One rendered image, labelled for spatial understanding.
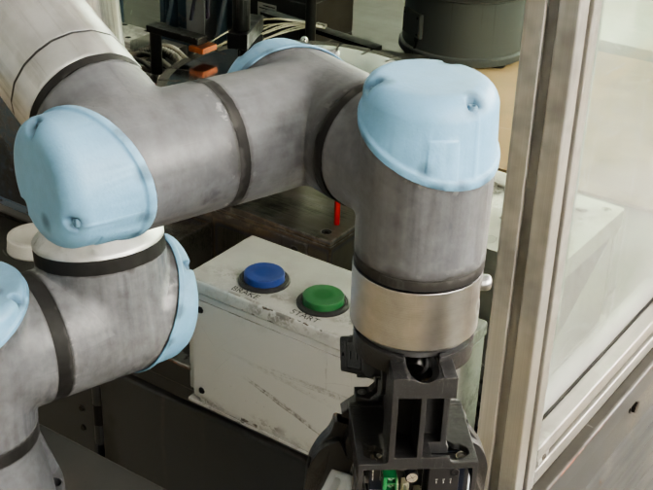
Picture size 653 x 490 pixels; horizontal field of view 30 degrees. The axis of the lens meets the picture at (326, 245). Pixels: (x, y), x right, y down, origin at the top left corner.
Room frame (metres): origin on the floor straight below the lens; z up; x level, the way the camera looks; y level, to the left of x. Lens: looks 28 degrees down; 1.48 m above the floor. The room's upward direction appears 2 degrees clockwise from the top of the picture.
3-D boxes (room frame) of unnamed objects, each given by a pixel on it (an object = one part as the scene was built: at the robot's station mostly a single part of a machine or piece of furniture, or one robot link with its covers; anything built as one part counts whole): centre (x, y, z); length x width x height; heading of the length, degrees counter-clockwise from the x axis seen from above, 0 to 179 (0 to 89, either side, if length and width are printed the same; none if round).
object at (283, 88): (0.67, 0.02, 1.21); 0.11 x 0.11 x 0.08; 38
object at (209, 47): (1.52, 0.20, 0.95); 0.10 x 0.03 x 0.07; 56
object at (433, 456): (0.60, -0.05, 1.05); 0.09 x 0.08 x 0.12; 5
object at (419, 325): (0.61, -0.06, 1.13); 0.08 x 0.08 x 0.05
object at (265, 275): (1.02, 0.06, 0.90); 0.04 x 0.04 x 0.02
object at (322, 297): (0.98, 0.00, 0.90); 0.04 x 0.04 x 0.02
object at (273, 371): (0.99, -0.01, 0.82); 0.28 x 0.11 x 0.15; 56
